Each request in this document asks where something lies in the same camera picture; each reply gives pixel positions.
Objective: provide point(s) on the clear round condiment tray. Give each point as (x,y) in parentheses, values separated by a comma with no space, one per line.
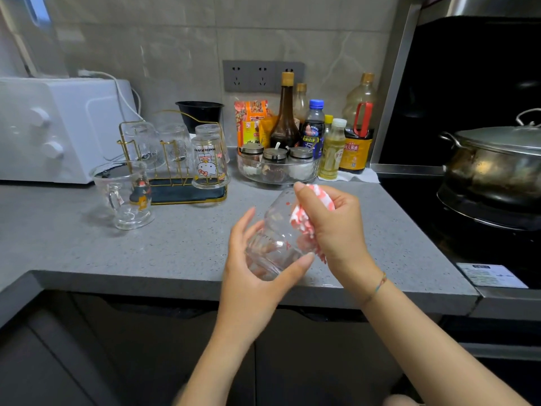
(277,178)

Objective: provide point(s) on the dark bottle blue cap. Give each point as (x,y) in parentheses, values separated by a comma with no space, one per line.
(312,133)

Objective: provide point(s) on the embossed ribbed clear glass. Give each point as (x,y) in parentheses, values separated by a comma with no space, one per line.
(174,143)

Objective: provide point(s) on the small bottle yellow cap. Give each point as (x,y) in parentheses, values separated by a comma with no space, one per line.
(328,120)

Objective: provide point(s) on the clear bottle brown cap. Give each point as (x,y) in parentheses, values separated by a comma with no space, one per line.
(301,103)

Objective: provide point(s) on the penguin print glass mug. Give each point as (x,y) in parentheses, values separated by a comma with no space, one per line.
(120,194)

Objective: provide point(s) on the white paper towel sheet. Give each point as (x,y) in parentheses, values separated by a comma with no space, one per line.
(363,176)

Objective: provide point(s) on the short textured glass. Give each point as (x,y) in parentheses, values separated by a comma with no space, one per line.
(270,245)

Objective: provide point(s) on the dark brown glass bottle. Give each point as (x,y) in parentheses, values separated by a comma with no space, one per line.
(285,126)

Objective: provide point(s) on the person's left hand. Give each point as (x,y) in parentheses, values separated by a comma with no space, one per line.
(245,304)

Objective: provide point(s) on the black plastic bowl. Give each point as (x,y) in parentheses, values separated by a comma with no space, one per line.
(199,113)

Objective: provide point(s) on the steel pot lid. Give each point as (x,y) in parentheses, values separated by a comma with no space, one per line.
(503,137)

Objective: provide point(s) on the person's right hand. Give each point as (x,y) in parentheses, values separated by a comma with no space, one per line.
(346,236)

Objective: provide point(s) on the clear container pink lid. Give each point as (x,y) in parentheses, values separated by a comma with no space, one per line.
(10,50)

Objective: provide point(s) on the white microwave oven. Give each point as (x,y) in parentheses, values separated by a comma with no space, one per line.
(63,131)

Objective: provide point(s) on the glass spice jar steel lid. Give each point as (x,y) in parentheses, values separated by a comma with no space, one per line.
(301,153)
(274,155)
(252,148)

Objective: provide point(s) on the person's bare knee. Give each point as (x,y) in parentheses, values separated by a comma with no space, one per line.
(399,401)

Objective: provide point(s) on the yellow seasoning pouch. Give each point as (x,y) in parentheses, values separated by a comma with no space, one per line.
(267,131)

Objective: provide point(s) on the yellow liquid bottle white cap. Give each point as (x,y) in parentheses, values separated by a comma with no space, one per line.
(332,154)

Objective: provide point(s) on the white label sticker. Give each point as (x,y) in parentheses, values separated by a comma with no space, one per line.
(492,275)

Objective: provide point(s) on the grey wall socket panel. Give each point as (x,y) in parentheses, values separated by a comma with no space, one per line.
(262,76)

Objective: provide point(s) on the stainless steel pot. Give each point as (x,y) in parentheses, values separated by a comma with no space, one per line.
(490,177)

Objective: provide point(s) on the cartoon cat print glass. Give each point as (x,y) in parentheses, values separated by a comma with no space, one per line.
(210,164)

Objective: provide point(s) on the pink striped cloth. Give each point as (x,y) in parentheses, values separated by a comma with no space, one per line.
(302,224)

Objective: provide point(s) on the person's right forearm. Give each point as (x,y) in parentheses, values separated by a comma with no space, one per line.
(435,355)

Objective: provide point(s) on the orange seasoning packet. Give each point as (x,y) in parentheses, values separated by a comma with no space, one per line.
(250,122)

